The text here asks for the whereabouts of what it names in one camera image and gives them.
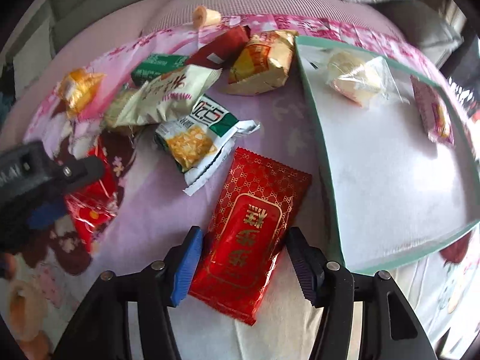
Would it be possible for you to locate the teal rimmed white tray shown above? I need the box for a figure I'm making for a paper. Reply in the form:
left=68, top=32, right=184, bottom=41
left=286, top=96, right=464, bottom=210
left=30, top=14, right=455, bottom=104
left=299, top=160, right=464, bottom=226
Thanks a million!
left=296, top=36, right=479, bottom=274

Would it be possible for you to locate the grey sofa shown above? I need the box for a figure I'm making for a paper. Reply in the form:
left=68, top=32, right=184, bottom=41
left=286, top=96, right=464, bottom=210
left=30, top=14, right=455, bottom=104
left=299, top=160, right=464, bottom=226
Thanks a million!
left=1, top=0, right=464, bottom=101

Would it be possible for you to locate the yellow orange cake packet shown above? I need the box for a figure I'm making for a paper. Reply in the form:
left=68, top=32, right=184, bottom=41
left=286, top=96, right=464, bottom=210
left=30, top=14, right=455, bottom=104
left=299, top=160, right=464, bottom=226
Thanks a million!
left=57, top=68, right=106, bottom=118

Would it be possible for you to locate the dark green snack packet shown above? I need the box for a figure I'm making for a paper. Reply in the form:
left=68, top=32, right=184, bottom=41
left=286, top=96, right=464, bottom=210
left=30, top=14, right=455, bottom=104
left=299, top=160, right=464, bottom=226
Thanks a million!
left=130, top=54, right=189, bottom=87

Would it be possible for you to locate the clear cream bun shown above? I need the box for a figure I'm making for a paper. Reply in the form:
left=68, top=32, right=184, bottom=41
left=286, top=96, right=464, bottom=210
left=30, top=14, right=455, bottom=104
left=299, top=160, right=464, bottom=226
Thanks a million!
left=325, top=49, right=403, bottom=109

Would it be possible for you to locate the cream white rice cracker packet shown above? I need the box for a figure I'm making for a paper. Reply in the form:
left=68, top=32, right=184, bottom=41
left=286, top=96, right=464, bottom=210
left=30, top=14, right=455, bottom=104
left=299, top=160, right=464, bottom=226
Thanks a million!
left=112, top=64, right=222, bottom=128

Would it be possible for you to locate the pink cartoon print cloth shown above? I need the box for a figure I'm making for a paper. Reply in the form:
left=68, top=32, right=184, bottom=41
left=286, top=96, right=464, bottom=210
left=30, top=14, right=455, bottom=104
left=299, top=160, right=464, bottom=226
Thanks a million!
left=17, top=15, right=479, bottom=344

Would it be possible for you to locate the pink sofa seat cover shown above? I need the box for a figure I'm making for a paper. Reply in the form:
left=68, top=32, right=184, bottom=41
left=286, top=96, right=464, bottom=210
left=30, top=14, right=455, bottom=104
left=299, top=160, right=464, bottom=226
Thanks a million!
left=1, top=0, right=403, bottom=150

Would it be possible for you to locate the gold yellow cracker packet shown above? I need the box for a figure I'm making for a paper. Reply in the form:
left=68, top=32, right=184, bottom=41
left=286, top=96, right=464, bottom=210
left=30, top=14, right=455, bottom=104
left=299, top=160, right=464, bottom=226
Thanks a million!
left=225, top=30, right=298, bottom=96

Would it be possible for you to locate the white green corn snack packet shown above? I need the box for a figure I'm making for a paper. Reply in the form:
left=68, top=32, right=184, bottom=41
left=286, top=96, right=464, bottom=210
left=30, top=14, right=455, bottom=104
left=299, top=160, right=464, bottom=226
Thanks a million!
left=154, top=95, right=261, bottom=196

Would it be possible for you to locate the small orange jelly cup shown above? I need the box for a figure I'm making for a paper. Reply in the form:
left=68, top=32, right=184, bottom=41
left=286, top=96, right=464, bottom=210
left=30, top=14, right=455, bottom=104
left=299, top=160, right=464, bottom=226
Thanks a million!
left=192, top=6, right=222, bottom=29

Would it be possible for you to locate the red gold patterned packet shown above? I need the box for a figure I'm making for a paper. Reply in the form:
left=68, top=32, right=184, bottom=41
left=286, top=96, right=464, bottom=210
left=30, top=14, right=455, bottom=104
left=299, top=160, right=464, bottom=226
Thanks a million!
left=190, top=147, right=312, bottom=326

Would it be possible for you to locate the purple swiss roll snack packet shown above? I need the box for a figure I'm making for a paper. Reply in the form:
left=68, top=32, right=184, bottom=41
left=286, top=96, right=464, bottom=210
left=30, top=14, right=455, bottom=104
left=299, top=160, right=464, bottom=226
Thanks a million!
left=410, top=76, right=455, bottom=147

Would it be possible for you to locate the red kiss snack packet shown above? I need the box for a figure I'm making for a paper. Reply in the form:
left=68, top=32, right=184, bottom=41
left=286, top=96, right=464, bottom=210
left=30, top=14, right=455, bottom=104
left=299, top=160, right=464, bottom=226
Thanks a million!
left=64, top=140, right=118, bottom=254

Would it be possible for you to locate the dark red small packet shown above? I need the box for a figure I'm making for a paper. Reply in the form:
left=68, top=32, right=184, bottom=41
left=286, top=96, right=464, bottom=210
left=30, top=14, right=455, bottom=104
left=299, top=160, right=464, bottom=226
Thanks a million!
left=185, top=25, right=251, bottom=69

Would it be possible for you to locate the green clear rice cake packet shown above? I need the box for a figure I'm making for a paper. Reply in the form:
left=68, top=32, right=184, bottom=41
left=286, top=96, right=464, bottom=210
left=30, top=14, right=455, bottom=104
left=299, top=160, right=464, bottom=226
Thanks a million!
left=103, top=86, right=143, bottom=137

